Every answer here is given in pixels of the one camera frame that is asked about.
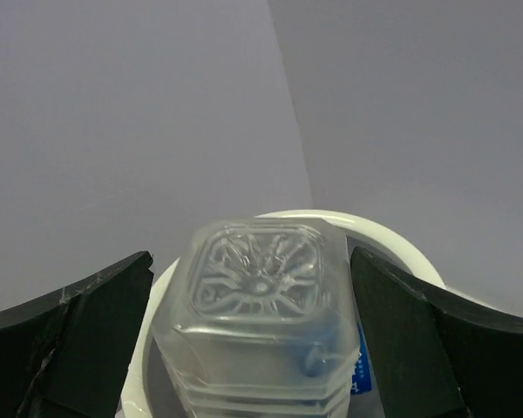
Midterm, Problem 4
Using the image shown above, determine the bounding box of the white cylindrical waste bin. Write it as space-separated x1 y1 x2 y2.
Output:
119 209 446 417

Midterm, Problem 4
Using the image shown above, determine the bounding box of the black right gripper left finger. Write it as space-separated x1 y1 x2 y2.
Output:
0 251 153 417

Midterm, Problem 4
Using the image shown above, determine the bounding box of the blue label bottle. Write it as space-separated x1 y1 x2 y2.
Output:
296 322 373 396

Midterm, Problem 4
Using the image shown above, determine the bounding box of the large clear bottle cream label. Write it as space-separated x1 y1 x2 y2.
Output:
152 218 360 417

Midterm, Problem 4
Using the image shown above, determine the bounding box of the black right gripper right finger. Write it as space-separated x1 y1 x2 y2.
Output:
350 247 523 417

